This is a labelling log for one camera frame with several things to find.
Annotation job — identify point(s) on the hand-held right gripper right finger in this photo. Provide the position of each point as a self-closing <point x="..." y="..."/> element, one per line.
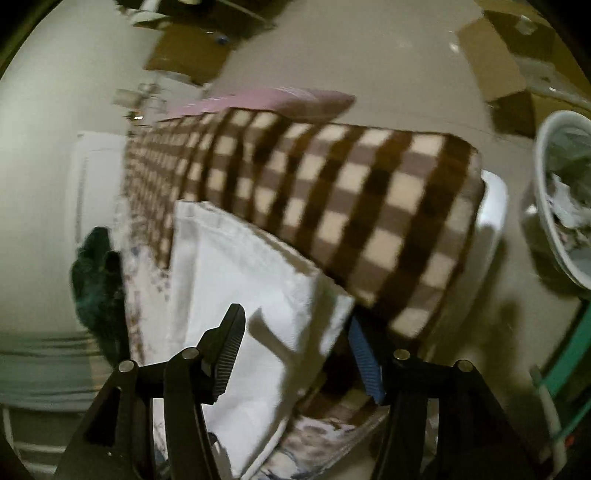
<point x="367" y="364"/>

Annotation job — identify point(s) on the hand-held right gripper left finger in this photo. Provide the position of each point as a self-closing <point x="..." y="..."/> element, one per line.
<point x="227" y="350"/>

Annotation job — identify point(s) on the white towel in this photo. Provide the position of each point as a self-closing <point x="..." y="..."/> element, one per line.
<point x="258" y="295"/>

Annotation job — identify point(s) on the floral bed sheet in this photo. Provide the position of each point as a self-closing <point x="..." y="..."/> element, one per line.
<point x="138" y="304"/>

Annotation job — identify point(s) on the dark green cloth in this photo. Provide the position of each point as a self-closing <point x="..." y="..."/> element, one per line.
<point x="99" y="286"/>

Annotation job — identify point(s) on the brown checked blanket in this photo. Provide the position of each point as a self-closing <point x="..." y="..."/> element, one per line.
<point x="351" y="194"/>

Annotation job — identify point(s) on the grey striped cloth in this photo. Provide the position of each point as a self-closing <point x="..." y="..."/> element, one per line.
<point x="46" y="364"/>

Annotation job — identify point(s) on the white pipe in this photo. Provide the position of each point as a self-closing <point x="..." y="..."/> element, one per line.
<point x="551" y="415"/>

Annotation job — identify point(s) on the white mattress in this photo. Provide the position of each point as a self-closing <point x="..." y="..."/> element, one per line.
<point x="492" y="207"/>

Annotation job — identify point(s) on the white round bin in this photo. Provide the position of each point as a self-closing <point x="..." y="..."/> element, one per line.
<point x="547" y="230"/>

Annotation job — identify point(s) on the pink pillow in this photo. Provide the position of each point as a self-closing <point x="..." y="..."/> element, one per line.
<point x="277" y="99"/>

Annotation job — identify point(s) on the flat brown cardboard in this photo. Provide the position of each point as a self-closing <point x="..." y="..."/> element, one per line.
<point x="189" y="55"/>

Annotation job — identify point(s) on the large cardboard box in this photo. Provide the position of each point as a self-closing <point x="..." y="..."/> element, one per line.
<point x="496" y="60"/>

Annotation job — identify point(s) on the teal metal frame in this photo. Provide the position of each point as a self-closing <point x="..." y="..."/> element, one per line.
<point x="570" y="355"/>

